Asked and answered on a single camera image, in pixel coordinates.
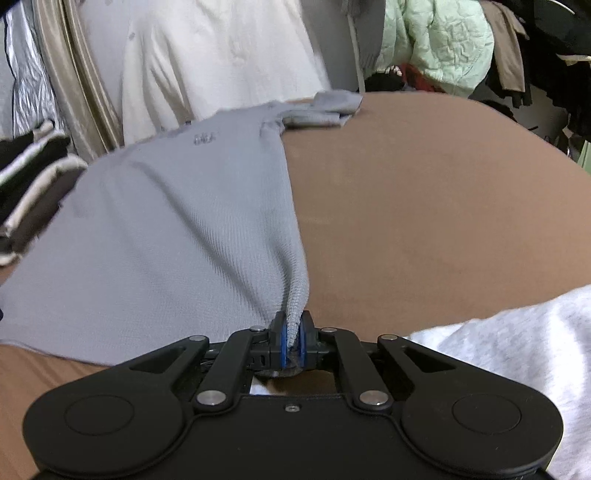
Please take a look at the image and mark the brown hanging garment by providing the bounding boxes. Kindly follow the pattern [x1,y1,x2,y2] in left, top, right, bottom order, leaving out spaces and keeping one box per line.
[482,2,529,95]

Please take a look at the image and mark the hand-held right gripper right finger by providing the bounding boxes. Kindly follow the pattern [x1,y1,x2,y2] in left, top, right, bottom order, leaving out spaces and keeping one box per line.
[298,311,469,415]

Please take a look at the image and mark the white hanging garment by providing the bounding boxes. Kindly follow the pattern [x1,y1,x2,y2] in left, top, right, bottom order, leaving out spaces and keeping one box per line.
[81,0,331,146]

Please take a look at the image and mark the mint green quilted jacket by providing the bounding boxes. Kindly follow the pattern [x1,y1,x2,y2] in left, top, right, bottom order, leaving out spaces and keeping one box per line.
[369,0,496,99]

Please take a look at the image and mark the grey knit shirt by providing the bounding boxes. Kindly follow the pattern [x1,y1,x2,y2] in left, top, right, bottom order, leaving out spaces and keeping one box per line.
[0,91,365,377]

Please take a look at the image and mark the stack of folded clothes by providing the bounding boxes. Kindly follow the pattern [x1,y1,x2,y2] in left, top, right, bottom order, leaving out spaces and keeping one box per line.
[0,171,86,257]

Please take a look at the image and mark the beige curtain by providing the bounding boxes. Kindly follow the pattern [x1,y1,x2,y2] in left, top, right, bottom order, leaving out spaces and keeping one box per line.
[32,0,125,160]

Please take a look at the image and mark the silver quilted fabric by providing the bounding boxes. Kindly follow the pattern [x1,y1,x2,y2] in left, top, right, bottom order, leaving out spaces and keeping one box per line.
[0,9,65,139]

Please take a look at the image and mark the red and black cloth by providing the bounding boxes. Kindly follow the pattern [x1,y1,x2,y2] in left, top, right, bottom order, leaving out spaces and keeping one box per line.
[365,62,462,95]

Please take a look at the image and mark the dark hanging clothes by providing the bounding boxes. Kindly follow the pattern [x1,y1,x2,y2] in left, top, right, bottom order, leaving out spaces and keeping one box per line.
[485,0,591,155]

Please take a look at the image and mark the heather grey cloth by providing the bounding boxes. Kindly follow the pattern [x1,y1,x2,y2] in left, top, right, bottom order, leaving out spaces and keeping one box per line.
[409,284,591,480]

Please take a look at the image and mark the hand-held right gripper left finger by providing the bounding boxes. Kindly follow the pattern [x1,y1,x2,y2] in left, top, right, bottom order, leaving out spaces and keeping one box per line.
[111,311,287,415]

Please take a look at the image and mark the grey hanging cloth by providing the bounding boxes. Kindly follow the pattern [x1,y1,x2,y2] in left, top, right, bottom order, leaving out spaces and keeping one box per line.
[339,0,389,70]

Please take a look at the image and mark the black folded garment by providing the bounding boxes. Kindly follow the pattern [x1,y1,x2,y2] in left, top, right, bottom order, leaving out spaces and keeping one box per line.
[0,134,70,185]

